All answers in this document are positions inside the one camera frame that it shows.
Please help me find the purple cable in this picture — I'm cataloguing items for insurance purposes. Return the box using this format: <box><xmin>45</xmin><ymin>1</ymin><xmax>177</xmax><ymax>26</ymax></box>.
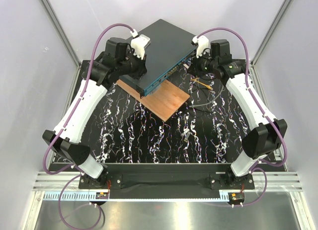
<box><xmin>196</xmin><ymin>27</ymin><xmax>289</xmax><ymax>207</ymax></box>
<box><xmin>42</xmin><ymin>23</ymin><xmax>136</xmax><ymax>230</ymax></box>

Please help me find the aluminium rail profile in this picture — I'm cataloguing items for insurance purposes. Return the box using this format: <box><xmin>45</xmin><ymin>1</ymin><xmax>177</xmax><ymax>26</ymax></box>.
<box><xmin>32</xmin><ymin>171</ymin><xmax>303</xmax><ymax>192</ymax></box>

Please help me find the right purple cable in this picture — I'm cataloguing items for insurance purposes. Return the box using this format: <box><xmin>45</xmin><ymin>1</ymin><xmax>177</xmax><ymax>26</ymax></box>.
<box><xmin>196</xmin><ymin>27</ymin><xmax>289</xmax><ymax>207</ymax></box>

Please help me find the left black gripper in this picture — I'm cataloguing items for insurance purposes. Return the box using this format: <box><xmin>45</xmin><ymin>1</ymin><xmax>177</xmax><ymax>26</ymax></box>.
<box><xmin>117</xmin><ymin>48</ymin><xmax>147</xmax><ymax>80</ymax></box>

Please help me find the left aluminium frame post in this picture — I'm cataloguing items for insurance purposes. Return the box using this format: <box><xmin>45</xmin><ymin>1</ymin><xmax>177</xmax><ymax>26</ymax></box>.
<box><xmin>39</xmin><ymin>0</ymin><xmax>81</xmax><ymax>68</ymax></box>

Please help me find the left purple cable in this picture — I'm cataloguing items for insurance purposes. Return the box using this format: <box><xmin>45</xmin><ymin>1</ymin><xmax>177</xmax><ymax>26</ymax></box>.
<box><xmin>42</xmin><ymin>23</ymin><xmax>136</xmax><ymax>230</ymax></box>

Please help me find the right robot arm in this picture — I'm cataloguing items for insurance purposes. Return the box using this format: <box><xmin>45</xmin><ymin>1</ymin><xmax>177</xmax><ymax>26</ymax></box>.
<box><xmin>188</xmin><ymin>36</ymin><xmax>287</xmax><ymax>189</ymax></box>

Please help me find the aluminium frame post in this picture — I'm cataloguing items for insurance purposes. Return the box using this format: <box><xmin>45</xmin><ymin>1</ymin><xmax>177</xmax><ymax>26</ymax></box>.
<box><xmin>39</xmin><ymin>0</ymin><xmax>81</xmax><ymax>68</ymax></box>
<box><xmin>250</xmin><ymin>0</ymin><xmax>293</xmax><ymax>66</ymax></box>

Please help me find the black network cable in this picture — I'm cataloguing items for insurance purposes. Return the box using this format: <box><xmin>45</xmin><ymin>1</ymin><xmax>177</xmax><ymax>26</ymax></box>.
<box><xmin>190</xmin><ymin>73</ymin><xmax>219</xmax><ymax>111</ymax></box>

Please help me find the yellow network cable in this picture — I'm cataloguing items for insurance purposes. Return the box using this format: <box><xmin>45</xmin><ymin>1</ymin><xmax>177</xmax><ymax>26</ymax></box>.
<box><xmin>191</xmin><ymin>76</ymin><xmax>213</xmax><ymax>89</ymax></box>

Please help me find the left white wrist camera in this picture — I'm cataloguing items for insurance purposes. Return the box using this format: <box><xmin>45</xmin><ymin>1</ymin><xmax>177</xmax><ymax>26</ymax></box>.
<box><xmin>130</xmin><ymin>29</ymin><xmax>151</xmax><ymax>60</ymax></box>

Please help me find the wooden base board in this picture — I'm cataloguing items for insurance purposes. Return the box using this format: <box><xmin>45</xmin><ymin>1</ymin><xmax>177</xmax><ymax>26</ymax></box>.
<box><xmin>117</xmin><ymin>80</ymin><xmax>190</xmax><ymax>122</ymax></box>

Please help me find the right aluminium frame post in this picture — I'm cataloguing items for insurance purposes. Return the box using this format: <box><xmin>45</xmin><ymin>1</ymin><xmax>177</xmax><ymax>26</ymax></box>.
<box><xmin>250</xmin><ymin>0</ymin><xmax>293</xmax><ymax>66</ymax></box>

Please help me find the black marble pattern mat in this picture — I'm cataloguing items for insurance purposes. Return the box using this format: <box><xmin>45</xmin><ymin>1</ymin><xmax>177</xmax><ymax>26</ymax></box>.
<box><xmin>80</xmin><ymin>65</ymin><xmax>250</xmax><ymax>163</ymax></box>

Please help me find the slotted cable duct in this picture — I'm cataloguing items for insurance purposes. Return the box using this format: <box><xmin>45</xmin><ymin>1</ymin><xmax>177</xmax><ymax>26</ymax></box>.
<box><xmin>43</xmin><ymin>190</ymin><xmax>244</xmax><ymax>203</ymax></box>

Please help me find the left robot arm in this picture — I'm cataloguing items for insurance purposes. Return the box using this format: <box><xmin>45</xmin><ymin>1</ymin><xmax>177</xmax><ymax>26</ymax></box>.
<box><xmin>42</xmin><ymin>35</ymin><xmax>151</xmax><ymax>188</ymax></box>

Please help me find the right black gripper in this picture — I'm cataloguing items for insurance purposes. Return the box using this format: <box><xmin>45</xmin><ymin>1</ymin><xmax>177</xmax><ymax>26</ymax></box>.
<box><xmin>186</xmin><ymin>50</ymin><xmax>217</xmax><ymax>78</ymax></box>

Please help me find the dark grey network switch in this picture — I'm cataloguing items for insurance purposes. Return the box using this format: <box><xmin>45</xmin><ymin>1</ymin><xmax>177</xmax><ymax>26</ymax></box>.
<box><xmin>120</xmin><ymin>19</ymin><xmax>195</xmax><ymax>98</ymax></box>

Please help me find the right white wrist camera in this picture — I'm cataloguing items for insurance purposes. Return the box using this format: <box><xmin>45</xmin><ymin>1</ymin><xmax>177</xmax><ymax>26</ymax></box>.
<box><xmin>191</xmin><ymin>35</ymin><xmax>209</xmax><ymax>58</ymax></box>

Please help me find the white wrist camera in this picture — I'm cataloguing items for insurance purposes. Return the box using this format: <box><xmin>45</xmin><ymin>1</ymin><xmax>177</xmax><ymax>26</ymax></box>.
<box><xmin>130</xmin><ymin>29</ymin><xmax>151</xmax><ymax>60</ymax></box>
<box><xmin>191</xmin><ymin>35</ymin><xmax>209</xmax><ymax>58</ymax></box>

